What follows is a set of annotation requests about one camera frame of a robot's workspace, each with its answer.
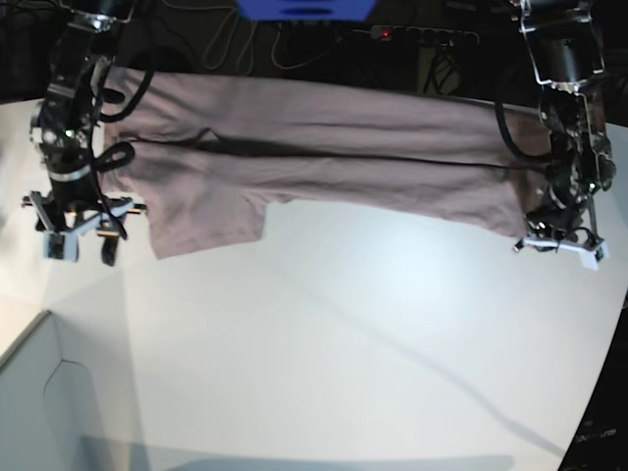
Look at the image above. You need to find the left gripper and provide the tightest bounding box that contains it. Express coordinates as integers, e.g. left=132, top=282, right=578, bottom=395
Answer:
left=512, top=198, right=609, bottom=270

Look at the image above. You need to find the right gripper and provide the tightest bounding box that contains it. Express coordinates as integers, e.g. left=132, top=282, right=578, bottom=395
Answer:
left=22, top=191, right=123, bottom=267

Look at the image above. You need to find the mauve t-shirt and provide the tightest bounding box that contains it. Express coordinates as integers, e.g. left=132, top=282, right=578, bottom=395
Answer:
left=101, top=73, right=548, bottom=259

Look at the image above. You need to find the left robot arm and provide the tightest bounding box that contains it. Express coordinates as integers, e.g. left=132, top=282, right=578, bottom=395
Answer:
left=495, top=1, right=616, bottom=270

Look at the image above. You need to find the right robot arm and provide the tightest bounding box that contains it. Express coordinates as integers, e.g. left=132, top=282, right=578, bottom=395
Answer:
left=22, top=1, right=155, bottom=266

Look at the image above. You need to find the black power strip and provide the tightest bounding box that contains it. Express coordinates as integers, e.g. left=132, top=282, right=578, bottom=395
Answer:
left=368, top=25, right=481, bottom=46

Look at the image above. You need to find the blue plastic object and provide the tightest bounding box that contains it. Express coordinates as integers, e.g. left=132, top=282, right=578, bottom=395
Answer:
left=236, top=0, right=377, bottom=22

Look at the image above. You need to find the grey looped cable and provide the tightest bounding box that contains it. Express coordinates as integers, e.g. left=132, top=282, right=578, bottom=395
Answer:
left=202, top=9, right=344, bottom=75

